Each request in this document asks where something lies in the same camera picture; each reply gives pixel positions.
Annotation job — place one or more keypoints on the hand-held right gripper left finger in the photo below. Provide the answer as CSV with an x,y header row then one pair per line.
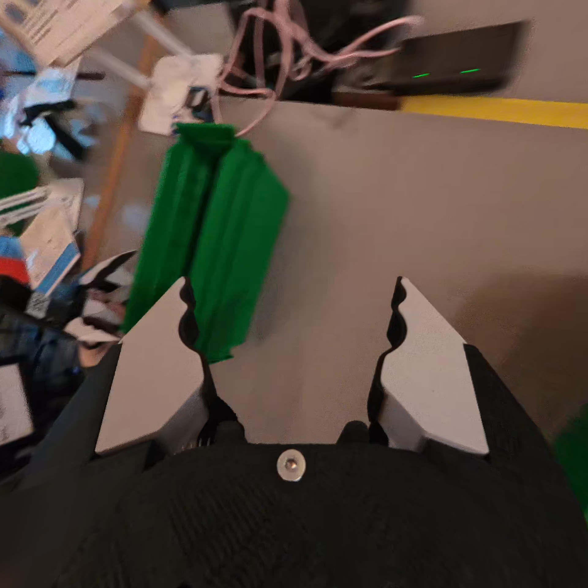
x,y
151,376

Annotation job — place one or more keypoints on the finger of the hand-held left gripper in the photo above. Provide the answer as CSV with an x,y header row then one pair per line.
x,y
103,271
89,331

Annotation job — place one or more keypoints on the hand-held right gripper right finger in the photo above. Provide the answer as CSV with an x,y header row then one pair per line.
x,y
432,381

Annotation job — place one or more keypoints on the green plastic bin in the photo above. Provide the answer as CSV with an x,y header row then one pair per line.
x,y
574,468
229,239

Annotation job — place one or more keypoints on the wooden board instruction sheet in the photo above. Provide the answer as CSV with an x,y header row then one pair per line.
x,y
59,27

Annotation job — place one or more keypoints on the yellow tape strip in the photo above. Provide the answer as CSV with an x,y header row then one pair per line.
x,y
505,112

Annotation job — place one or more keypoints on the black power bank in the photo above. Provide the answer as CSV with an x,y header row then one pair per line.
x,y
459,55

